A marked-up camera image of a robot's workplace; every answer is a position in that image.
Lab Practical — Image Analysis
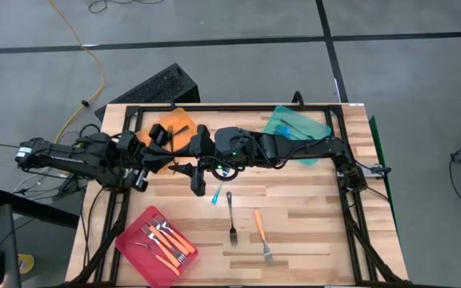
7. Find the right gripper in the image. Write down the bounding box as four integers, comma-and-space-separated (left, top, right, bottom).
169, 124, 217, 198

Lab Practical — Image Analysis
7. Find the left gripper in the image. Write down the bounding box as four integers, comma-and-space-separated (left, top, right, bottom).
134, 134, 194, 174

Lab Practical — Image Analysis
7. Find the black metal fork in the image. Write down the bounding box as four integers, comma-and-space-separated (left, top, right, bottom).
226, 190, 239, 247
167, 126, 174, 165

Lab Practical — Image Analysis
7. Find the iridescent blue fork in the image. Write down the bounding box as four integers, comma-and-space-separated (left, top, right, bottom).
274, 123, 295, 139
280, 118, 315, 140
210, 167, 226, 206

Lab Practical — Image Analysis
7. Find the orange plastic bin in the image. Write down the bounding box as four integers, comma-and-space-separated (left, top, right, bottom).
136, 106, 198, 165

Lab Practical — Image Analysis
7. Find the pink plastic bin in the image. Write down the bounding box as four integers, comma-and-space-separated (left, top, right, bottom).
114, 205, 199, 288

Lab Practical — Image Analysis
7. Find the teal plastic bin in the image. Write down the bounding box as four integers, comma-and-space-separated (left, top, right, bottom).
261, 105, 333, 167

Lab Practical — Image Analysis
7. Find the black desk foot bar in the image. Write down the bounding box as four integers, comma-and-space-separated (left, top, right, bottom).
0, 187, 80, 230

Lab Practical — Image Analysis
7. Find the yellow floor sticker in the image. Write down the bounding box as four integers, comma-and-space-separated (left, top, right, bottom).
18, 254, 35, 275

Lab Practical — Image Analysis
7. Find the dark green board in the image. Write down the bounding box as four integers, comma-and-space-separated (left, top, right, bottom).
368, 114, 395, 225

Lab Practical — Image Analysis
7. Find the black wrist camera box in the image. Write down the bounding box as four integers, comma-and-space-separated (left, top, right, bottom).
149, 123, 170, 147

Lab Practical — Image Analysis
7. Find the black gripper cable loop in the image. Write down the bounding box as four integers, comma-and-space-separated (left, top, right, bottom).
210, 158, 240, 182

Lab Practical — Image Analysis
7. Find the yellow hanging cable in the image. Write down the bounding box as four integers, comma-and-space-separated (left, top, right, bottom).
47, 0, 106, 144

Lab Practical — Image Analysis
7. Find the black frame handle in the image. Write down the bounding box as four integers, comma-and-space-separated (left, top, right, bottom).
291, 90, 306, 110

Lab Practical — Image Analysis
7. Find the white floor cable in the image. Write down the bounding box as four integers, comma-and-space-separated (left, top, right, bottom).
12, 167, 62, 201

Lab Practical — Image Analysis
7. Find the black floor cable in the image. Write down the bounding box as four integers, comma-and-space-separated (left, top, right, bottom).
88, 0, 164, 14

